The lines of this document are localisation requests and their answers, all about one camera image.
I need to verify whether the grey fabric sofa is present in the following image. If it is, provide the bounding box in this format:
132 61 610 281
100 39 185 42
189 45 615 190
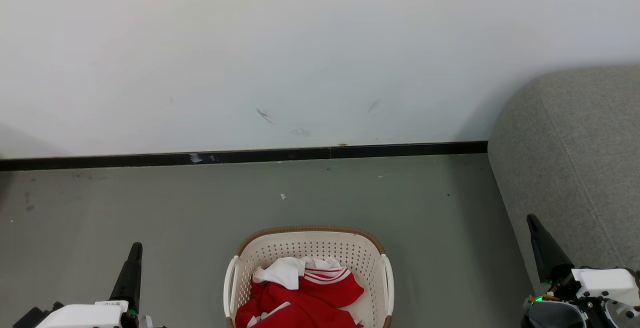
487 64 640 299

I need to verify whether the cream perforated laundry basket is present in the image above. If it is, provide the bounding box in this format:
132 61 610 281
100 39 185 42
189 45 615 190
223 225 395 328

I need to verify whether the red and white garment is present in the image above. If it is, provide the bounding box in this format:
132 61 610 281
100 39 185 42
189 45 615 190
235 256 365 328

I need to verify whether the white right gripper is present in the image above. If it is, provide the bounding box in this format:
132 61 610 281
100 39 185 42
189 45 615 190
526 213 640 320

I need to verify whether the black baseboard strip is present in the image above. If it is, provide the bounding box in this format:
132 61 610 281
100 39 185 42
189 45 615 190
0 141 489 172

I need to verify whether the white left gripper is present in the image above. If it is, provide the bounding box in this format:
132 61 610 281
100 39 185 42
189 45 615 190
35 242 152 328

